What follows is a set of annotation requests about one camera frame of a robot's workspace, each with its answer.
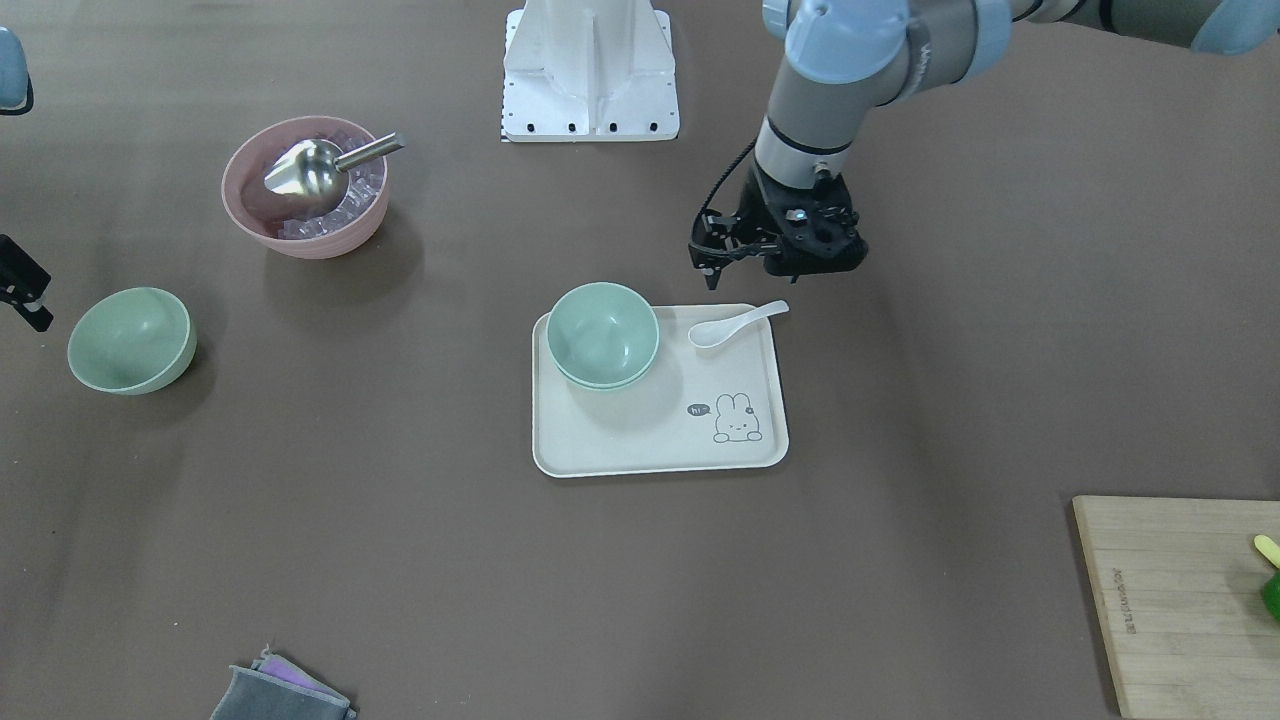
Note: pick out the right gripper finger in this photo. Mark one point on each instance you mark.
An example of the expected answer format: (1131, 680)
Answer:
(36, 315)

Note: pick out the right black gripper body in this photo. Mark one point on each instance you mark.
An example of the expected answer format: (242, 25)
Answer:
(22, 283)

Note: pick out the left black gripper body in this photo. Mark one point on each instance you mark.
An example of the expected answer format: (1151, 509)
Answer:
(757, 207)

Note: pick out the green bowl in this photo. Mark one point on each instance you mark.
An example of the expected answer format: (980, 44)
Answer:
(603, 323)
(598, 377)
(133, 342)

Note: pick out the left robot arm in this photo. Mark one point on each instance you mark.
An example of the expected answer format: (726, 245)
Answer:
(842, 59)

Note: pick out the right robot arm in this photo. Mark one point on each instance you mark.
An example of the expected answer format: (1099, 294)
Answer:
(17, 91)

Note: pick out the white ceramic spoon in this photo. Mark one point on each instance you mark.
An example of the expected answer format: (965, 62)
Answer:
(714, 334)

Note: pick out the cream rabbit tray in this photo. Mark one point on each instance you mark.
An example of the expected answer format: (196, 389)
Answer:
(696, 409)

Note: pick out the green bowl on tray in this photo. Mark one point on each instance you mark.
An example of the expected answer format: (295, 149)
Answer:
(598, 377)

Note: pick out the pink bowl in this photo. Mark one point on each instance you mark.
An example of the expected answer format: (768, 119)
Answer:
(259, 151)

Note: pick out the metal ice scoop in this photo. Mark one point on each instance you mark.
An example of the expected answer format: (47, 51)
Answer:
(316, 170)

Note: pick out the ice cubes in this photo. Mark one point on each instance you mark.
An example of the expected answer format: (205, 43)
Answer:
(306, 221)

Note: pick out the grey folded cloth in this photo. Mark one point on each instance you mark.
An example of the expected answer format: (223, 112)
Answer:
(275, 687)

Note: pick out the wooden cutting board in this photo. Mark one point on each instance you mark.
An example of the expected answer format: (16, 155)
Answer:
(1177, 588)

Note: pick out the yellow plastic knife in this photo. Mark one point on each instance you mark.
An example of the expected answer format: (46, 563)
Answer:
(1268, 548)

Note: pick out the green lime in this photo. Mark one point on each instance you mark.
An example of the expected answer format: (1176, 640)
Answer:
(1270, 596)

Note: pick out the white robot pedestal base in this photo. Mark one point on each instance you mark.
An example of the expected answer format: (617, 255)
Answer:
(589, 71)

